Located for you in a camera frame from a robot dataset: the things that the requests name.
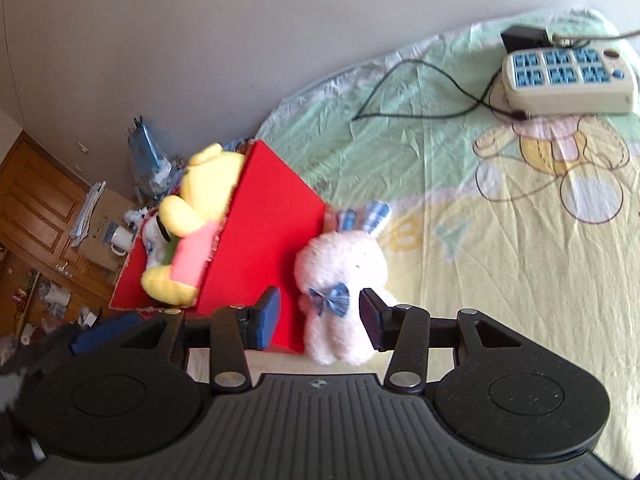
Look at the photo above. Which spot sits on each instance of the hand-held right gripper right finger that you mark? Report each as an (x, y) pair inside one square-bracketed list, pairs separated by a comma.
[(370, 321)]

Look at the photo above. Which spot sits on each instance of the printed cartoon sheet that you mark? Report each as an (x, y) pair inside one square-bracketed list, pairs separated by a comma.
[(500, 260)]

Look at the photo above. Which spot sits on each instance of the blue plastic bag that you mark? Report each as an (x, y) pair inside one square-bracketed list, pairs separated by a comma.
[(145, 160)]

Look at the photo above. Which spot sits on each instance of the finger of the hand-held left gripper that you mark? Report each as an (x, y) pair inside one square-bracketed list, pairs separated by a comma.
[(105, 332)]

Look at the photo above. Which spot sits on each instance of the white mug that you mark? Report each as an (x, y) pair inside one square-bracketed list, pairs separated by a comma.
[(119, 241)]

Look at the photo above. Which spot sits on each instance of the black power adapter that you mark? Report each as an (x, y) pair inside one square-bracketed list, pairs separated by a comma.
[(525, 39)]

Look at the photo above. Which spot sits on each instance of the wooden cabinet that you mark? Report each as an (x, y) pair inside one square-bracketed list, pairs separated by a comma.
[(35, 200)]

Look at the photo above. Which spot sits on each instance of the green frog plush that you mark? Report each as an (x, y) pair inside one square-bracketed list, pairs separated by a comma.
[(171, 251)]

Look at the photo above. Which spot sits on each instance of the yellow bear plush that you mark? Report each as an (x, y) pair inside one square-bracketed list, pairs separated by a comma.
[(210, 185)]

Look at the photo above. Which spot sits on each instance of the small white dog plush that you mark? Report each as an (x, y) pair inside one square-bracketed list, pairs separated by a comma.
[(155, 227)]

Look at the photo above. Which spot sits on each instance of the stack of papers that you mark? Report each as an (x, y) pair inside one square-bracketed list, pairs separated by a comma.
[(86, 210)]

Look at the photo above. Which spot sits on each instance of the red cardboard box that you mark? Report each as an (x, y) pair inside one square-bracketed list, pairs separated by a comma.
[(265, 220)]

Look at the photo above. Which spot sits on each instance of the white power strip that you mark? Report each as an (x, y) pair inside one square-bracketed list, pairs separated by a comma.
[(565, 97)]

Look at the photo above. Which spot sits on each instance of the large white bunny plush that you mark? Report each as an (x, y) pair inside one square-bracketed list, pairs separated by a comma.
[(340, 265)]

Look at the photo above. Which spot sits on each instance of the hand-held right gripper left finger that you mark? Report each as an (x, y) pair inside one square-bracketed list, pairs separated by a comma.
[(267, 317)]

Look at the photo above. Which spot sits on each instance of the brown cardboard box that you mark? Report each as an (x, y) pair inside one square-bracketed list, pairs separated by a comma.
[(97, 255)]

